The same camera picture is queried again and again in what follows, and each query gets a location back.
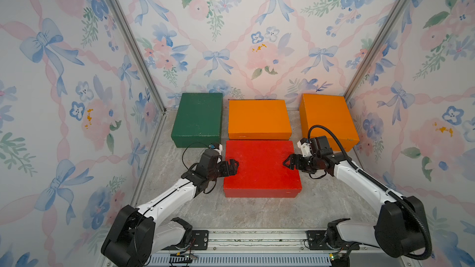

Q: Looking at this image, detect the red shoebox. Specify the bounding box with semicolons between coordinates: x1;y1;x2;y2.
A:
223;140;302;199

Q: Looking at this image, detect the green shoebox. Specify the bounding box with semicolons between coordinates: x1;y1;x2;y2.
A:
171;93;223;148

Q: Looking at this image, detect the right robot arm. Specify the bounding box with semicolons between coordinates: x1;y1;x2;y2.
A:
283;136;433;261

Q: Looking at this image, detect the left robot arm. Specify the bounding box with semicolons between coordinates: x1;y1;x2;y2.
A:
101;146;239;267

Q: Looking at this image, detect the orange shoebox in middle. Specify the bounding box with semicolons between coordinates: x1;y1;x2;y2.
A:
228;100;292;140

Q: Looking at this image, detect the orange shoebox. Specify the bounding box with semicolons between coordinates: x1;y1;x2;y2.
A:
228;100;292;140
299;93;359;152

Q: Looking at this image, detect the orange shoebox at right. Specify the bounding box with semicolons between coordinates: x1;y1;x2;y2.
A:
299;93;359;152

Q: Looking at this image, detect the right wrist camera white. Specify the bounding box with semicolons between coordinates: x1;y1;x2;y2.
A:
298;138;312;158

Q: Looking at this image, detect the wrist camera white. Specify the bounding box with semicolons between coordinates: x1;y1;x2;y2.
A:
298;138;312;158
209;143;223;155

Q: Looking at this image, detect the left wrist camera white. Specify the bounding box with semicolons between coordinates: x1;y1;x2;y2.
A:
209;143;223;155

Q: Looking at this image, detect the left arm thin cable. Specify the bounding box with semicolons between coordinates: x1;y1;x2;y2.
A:
181;141;214;179

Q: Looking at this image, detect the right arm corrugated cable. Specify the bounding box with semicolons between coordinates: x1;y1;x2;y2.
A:
307;125;433;261

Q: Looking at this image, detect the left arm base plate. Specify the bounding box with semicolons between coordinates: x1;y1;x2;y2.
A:
163;230;210;252

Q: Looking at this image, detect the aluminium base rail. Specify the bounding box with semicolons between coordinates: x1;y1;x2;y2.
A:
144;229;422;267

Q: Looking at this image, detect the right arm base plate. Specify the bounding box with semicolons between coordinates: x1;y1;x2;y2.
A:
304;230;353;252

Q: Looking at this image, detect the right corner aluminium post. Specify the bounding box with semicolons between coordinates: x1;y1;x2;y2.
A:
344;0;411;102

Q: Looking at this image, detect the corner aluminium post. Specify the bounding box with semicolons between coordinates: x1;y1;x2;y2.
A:
106;0;166;115
344;0;411;102

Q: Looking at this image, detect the left corner aluminium post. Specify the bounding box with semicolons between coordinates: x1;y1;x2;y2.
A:
106;0;166;115

